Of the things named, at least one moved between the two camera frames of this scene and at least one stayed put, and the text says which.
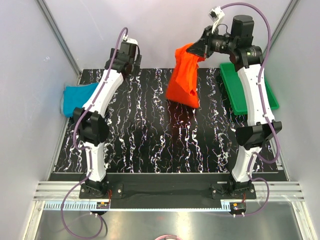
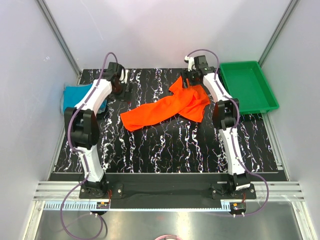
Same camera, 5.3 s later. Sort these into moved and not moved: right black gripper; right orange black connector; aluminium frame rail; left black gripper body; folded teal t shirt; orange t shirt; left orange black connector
Moved: right black gripper; orange t shirt; left black gripper body
Not moved: folded teal t shirt; left orange black connector; aluminium frame rail; right orange black connector
